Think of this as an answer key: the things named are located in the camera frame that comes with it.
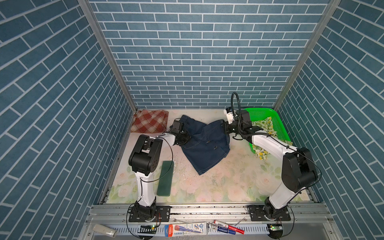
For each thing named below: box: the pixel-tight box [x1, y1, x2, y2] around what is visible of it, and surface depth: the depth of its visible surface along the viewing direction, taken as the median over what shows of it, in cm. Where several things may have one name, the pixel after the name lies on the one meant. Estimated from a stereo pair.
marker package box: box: [164, 222, 207, 238], surface depth 70 cm
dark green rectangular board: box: [157, 161, 175, 197], surface depth 84 cm
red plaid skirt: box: [130, 109, 169, 134], surface depth 110 cm
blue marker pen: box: [217, 226, 236, 235], surface depth 70 cm
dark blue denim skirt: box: [178, 115, 230, 176], surface depth 98 cm
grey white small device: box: [92, 224, 118, 238], surface depth 68 cm
